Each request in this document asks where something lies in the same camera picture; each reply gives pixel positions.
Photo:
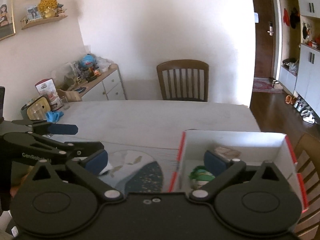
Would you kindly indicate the printed table mat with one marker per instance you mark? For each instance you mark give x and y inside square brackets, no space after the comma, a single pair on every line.
[135,168]

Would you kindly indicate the white sneakers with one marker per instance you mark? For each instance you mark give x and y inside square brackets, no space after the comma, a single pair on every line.
[305,111]

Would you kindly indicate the white side cabinet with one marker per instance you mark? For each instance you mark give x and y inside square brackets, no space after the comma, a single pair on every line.
[107,86]

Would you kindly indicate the red white snack bag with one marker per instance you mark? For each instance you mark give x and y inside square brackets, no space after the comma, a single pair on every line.
[47,88]

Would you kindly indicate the green haired doll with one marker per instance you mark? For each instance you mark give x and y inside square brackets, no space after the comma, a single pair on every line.
[199,177]

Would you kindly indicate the framed wall picture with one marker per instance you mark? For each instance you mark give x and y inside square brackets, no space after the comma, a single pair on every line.
[7,28]

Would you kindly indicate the blue cloth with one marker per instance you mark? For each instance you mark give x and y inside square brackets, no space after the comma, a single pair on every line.
[54,116]

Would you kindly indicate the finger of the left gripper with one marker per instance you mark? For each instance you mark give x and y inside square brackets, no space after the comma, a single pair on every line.
[57,128]
[75,148]

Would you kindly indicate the red shoe box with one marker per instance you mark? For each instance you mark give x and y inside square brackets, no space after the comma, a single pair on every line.
[251,147]

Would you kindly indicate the yellow tissue box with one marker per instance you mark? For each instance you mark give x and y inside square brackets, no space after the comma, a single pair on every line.
[36,109]

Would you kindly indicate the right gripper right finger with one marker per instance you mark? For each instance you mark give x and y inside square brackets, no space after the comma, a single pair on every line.
[249,200]

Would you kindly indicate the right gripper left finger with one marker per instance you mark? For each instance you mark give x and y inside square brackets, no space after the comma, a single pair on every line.
[48,204]

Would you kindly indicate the orange slippers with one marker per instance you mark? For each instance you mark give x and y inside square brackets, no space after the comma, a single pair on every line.
[290,100]

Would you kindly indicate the wooden slat chair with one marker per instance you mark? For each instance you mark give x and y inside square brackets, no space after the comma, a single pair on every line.
[184,80]

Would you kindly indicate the blue globe toy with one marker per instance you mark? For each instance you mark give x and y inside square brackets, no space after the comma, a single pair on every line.
[87,61]

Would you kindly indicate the brown entrance door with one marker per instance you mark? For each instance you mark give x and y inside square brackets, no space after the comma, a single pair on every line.
[265,38]

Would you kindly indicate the operator hand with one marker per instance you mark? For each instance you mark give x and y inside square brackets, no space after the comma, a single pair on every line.
[15,188]

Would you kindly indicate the white wall cabinet unit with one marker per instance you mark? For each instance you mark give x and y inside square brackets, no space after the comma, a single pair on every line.
[299,64]

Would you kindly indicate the wall shelf with decor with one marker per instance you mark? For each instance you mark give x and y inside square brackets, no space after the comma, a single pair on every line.
[47,11]

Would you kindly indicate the door rug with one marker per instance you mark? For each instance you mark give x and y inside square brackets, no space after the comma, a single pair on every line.
[266,85]

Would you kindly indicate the white mesh bag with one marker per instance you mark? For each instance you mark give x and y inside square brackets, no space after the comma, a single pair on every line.
[106,169]

